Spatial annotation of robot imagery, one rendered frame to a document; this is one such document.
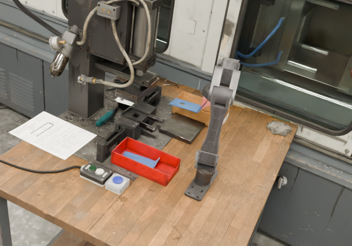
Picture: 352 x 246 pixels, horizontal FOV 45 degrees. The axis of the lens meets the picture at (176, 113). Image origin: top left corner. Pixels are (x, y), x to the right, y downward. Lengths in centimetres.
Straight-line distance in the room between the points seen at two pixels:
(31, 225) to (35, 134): 96
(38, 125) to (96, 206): 54
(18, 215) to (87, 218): 131
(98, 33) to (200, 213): 80
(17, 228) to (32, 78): 109
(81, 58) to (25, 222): 125
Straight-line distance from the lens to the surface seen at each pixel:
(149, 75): 175
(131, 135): 180
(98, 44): 174
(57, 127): 191
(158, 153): 171
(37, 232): 268
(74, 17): 177
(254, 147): 194
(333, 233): 258
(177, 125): 193
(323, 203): 247
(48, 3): 289
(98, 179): 160
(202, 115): 199
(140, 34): 165
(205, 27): 226
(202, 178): 162
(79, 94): 191
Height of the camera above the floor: 200
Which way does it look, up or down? 33 degrees down
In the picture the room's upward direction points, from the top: 9 degrees clockwise
